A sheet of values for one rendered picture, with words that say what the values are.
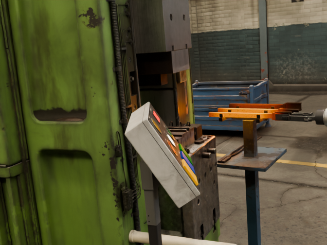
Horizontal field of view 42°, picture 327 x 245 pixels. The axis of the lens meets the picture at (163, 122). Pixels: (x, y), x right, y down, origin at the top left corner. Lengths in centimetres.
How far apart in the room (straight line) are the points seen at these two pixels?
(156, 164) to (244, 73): 904
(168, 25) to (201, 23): 887
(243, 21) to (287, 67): 149
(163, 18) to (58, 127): 62
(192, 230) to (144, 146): 81
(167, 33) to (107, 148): 54
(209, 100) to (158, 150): 469
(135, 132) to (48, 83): 71
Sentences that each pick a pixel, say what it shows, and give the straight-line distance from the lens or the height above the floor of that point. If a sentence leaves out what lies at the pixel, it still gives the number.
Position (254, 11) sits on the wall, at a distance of 1004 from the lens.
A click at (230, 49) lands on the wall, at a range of 1032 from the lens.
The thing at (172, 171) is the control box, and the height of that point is 104.
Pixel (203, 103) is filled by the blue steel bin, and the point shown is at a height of 48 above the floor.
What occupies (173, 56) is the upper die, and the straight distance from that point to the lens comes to 183.
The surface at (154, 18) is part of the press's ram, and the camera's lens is 178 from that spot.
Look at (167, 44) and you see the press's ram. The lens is 177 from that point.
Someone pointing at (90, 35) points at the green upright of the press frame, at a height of 145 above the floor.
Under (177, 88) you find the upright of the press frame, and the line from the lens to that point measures 222.
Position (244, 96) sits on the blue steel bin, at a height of 57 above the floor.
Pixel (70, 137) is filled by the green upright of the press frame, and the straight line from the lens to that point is 175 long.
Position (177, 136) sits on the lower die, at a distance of 191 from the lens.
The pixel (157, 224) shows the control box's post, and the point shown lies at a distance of 149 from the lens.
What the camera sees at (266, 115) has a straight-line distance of 225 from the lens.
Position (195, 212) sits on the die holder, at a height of 65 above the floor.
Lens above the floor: 142
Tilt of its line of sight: 11 degrees down
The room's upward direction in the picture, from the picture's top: 5 degrees counter-clockwise
